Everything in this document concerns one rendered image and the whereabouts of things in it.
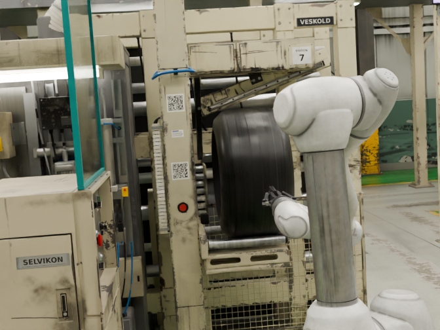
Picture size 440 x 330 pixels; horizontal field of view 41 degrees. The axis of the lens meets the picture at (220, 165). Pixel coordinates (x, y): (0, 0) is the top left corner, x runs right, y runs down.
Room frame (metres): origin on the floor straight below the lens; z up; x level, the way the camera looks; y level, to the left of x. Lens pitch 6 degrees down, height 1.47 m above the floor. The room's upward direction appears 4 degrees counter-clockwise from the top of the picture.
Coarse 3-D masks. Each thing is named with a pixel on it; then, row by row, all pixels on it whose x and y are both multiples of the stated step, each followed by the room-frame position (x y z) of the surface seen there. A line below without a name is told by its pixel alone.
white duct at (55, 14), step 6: (60, 0) 2.73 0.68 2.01; (54, 6) 2.73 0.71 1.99; (60, 6) 2.72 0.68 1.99; (48, 12) 2.74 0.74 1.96; (54, 12) 2.73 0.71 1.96; (60, 12) 2.73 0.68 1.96; (54, 18) 2.72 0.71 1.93; (60, 18) 2.73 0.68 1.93; (54, 24) 2.72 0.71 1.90; (60, 24) 2.73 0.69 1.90; (60, 30) 2.74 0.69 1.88
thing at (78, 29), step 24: (72, 0) 1.78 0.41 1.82; (72, 24) 1.74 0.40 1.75; (72, 48) 1.66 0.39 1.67; (72, 72) 1.65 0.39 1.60; (96, 72) 2.19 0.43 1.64; (72, 96) 1.64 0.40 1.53; (96, 96) 2.18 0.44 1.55; (72, 120) 1.64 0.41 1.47; (96, 120) 2.12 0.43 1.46; (96, 144) 2.06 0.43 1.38; (96, 168) 2.00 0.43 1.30
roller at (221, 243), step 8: (208, 240) 2.44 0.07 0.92; (216, 240) 2.43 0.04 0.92; (224, 240) 2.43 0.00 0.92; (232, 240) 2.43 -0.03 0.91; (240, 240) 2.43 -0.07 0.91; (248, 240) 2.44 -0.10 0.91; (256, 240) 2.44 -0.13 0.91; (264, 240) 2.44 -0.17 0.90; (272, 240) 2.44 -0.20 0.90; (280, 240) 2.44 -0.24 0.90; (208, 248) 2.42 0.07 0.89; (216, 248) 2.43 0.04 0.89; (224, 248) 2.43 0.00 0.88
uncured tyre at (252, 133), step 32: (224, 128) 2.42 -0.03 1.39; (256, 128) 2.39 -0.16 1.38; (224, 160) 2.34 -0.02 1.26; (256, 160) 2.32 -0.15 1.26; (288, 160) 2.35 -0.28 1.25; (224, 192) 2.34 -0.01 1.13; (256, 192) 2.31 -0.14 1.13; (288, 192) 2.34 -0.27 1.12; (224, 224) 2.43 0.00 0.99; (256, 224) 2.38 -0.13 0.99
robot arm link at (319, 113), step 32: (288, 96) 1.37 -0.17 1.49; (320, 96) 1.36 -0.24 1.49; (352, 96) 1.40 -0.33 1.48; (288, 128) 1.38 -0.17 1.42; (320, 128) 1.36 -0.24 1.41; (320, 160) 1.38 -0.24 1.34; (320, 192) 1.38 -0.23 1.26; (320, 224) 1.38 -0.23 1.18; (320, 256) 1.38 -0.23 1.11; (352, 256) 1.38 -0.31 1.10; (320, 288) 1.38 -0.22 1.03; (352, 288) 1.37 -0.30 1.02; (320, 320) 1.34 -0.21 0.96; (352, 320) 1.33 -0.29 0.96
